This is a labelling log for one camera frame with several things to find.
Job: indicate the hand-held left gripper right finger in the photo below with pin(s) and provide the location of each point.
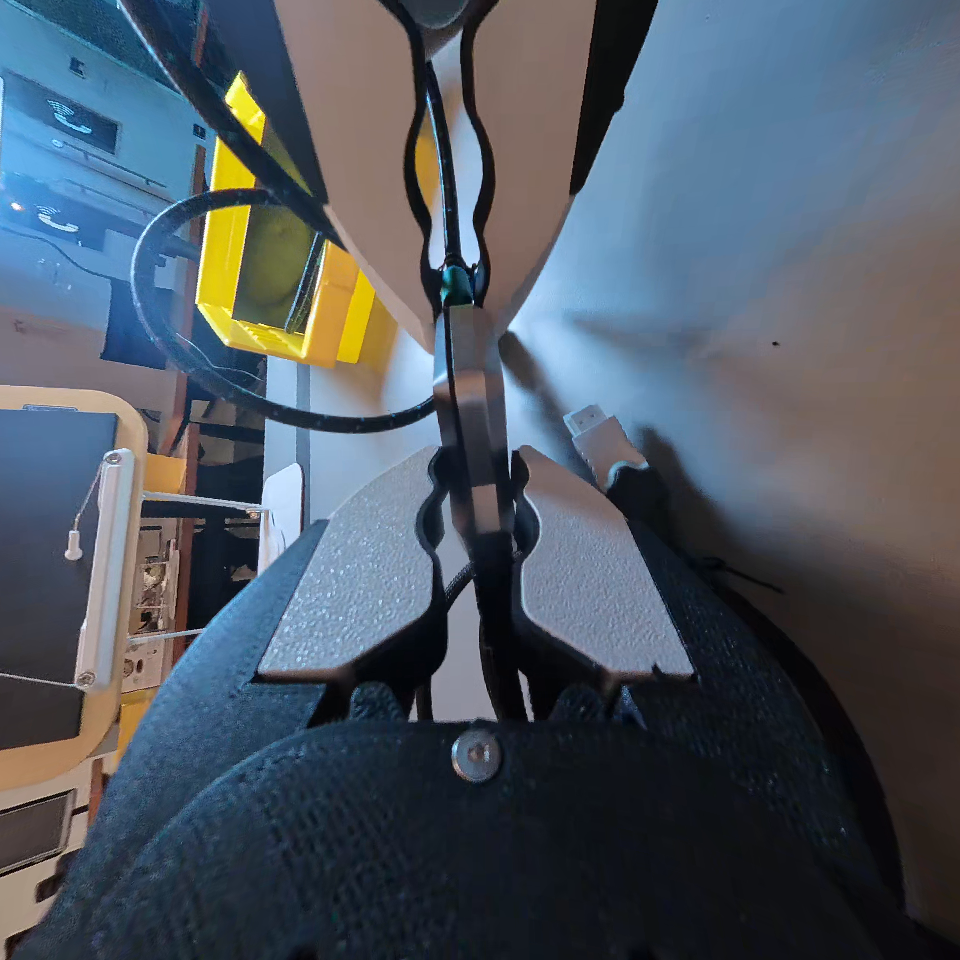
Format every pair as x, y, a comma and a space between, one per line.
600, 585

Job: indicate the yellow plastic bin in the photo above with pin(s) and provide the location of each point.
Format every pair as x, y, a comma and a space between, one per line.
225, 225

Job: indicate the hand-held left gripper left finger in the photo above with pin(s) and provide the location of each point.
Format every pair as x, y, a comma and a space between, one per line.
352, 585

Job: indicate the black board on white stand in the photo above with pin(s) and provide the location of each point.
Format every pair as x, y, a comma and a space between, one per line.
45, 562

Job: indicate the black phone sign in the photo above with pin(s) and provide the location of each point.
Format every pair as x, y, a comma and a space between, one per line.
67, 120

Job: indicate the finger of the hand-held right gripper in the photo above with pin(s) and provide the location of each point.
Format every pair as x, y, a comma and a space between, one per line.
352, 135
532, 135

